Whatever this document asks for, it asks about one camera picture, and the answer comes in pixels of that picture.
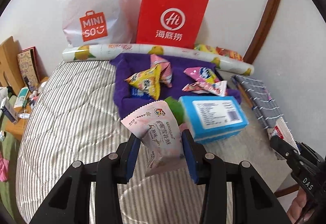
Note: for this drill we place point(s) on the yellow triangular snack packet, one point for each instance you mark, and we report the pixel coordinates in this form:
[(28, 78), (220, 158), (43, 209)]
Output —
[(147, 81)]

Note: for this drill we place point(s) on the person's hand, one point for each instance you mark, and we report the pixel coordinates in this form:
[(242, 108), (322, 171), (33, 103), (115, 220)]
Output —
[(297, 206)]

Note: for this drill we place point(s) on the purple towel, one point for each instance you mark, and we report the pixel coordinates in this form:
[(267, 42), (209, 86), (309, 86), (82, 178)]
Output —
[(128, 64)]

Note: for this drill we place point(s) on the white Miniso plastic bag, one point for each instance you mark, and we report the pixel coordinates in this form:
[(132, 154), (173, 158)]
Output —
[(87, 22)]

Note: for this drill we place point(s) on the strawberry white snack packet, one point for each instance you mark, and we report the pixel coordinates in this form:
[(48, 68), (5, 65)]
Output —
[(218, 88)]

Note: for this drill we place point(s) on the wooden bedside table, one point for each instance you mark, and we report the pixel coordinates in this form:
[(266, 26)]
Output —
[(17, 129)]

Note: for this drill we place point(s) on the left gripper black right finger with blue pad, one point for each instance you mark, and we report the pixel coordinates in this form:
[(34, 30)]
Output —
[(253, 200)]

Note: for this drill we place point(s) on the brown wooden door frame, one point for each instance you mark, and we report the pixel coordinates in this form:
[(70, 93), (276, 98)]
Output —
[(262, 31)]

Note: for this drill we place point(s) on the blue tissue pack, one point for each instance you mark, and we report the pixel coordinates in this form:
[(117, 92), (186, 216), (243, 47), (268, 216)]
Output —
[(213, 118)]

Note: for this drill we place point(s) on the pink blue-logo snack packet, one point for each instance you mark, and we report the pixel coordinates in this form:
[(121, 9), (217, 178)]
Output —
[(202, 74)]

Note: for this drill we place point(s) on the striped quilt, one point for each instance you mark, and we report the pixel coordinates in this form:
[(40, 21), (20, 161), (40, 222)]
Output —
[(75, 119)]

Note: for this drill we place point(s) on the green snack packet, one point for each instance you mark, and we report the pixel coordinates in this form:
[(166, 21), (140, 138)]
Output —
[(176, 108)]

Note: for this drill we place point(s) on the fruit print rolled mat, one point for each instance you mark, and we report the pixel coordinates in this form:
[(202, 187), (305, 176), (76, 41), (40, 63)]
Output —
[(110, 51)]

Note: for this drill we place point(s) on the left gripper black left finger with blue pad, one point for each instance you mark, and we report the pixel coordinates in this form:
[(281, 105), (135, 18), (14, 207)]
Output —
[(68, 201)]

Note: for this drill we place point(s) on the red paper shopping bag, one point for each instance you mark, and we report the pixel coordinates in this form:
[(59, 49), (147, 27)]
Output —
[(170, 22)]

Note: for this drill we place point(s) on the red white toothpaste box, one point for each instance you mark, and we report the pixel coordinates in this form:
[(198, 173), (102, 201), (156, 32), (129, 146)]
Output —
[(281, 130)]

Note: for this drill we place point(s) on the patterned book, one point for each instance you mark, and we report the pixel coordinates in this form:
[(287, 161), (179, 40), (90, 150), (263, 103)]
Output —
[(27, 63)]

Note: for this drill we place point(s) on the orange snack bag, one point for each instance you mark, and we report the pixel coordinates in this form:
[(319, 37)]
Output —
[(220, 51)]

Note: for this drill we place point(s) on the grey checked cloth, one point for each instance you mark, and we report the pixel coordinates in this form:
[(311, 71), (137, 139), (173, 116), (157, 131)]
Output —
[(264, 105)]

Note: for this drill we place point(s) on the pale pink snack packet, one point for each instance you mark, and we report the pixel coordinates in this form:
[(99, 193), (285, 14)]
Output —
[(155, 125)]

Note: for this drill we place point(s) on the blue snack packet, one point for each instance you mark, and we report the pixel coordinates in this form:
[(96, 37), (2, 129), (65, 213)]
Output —
[(139, 94)]

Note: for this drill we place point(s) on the pink triangular snack packet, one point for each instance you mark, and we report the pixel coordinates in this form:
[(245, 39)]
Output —
[(166, 70)]

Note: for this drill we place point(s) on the white green tube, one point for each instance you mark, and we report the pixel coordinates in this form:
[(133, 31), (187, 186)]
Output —
[(21, 97)]

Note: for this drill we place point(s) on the wooden chair back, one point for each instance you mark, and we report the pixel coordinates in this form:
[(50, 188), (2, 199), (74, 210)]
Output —
[(10, 72)]

